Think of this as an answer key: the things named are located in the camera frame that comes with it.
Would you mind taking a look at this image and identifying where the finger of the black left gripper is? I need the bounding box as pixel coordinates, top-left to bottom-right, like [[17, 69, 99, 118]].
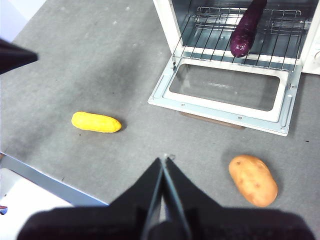
[[0, 38, 39, 76]]

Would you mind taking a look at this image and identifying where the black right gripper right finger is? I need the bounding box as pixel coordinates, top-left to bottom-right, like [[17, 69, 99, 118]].
[[164, 157, 316, 240]]

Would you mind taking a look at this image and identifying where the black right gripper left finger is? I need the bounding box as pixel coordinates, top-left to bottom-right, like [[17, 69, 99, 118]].
[[17, 157, 164, 240]]

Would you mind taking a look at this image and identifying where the oven door with beige handle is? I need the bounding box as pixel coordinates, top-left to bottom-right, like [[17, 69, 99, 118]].
[[147, 56, 305, 137]]

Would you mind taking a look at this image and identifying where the purple eggplant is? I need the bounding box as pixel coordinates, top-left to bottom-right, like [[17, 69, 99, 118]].
[[229, 0, 268, 58]]

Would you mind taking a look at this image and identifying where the cream white toaster oven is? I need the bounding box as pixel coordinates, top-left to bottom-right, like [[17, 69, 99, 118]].
[[152, 0, 320, 76]]

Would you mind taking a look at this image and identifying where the brown potato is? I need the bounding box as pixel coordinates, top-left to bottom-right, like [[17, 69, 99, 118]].
[[228, 154, 279, 208]]

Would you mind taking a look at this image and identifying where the yellow corn cob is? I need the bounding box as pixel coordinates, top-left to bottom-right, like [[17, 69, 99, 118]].
[[71, 111, 123, 133]]

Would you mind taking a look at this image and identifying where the grey table edge rail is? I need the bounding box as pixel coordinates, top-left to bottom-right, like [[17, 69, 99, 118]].
[[0, 152, 110, 207]]

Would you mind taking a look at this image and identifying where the metal wire oven rack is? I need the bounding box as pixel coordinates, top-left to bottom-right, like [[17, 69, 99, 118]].
[[172, 6, 312, 73]]

